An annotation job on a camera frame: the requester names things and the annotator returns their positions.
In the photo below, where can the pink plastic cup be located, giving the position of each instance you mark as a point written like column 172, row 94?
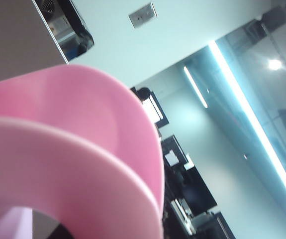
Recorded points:
column 83, row 149

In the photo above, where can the black computer monitor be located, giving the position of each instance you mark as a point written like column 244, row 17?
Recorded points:
column 157, row 109

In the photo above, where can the short ceiling light strip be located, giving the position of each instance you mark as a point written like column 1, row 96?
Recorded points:
column 195, row 85

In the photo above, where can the long ceiling light strip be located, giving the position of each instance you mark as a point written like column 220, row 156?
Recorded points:
column 257, row 129

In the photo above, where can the round ceiling lamp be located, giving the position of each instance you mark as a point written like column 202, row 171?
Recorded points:
column 275, row 64

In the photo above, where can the grey-brown desk partition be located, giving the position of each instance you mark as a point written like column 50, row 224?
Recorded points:
column 13, row 37

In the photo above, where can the metal wall plate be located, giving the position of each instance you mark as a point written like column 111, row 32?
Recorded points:
column 142, row 14

